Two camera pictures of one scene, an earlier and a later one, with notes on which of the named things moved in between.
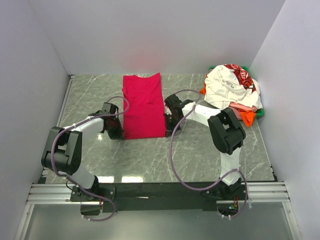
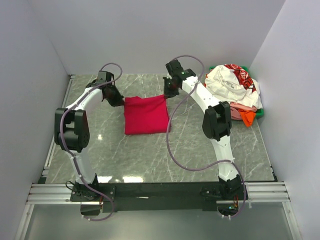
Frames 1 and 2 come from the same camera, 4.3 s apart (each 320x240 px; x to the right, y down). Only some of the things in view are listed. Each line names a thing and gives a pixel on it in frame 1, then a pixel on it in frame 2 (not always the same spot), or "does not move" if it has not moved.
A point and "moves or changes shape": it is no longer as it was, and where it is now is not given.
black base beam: (137, 197) does not move
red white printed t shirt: (243, 76) does not move
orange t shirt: (247, 116) does not move
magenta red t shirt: (144, 108) moves or changes shape
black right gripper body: (171, 122) -> (169, 90)
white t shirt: (223, 86) does not move
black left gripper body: (116, 131) -> (115, 98)
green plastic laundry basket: (260, 112) does not move
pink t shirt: (236, 107) does not move
